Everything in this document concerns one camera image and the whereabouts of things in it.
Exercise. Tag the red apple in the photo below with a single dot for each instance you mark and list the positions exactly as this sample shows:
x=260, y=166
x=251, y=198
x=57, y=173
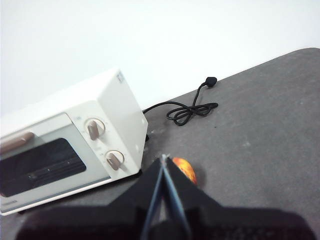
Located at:
x=187, y=170

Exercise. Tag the cream toaster oven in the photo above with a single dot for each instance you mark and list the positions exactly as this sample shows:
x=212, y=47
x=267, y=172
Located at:
x=117, y=100

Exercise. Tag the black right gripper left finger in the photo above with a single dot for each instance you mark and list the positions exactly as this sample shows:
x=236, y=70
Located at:
x=120, y=220

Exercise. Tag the beige oven knob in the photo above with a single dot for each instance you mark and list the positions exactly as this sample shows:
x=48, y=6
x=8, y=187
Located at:
x=93, y=128
x=113, y=160

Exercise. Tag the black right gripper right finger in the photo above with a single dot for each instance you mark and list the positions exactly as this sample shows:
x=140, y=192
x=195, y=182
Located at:
x=225, y=222

